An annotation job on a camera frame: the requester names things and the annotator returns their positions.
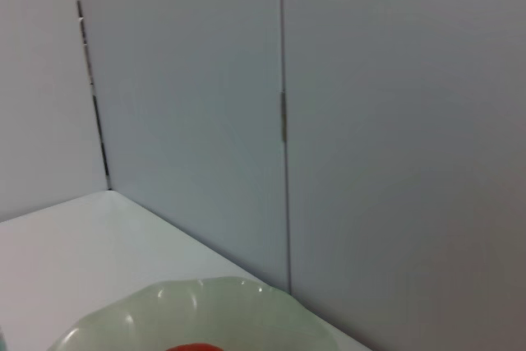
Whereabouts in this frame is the orange knitted fruit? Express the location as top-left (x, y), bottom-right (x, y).
top-left (165, 342), bottom-right (226, 351)

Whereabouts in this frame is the pale green glass fruit plate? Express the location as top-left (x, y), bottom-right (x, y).
top-left (44, 275), bottom-right (343, 351)

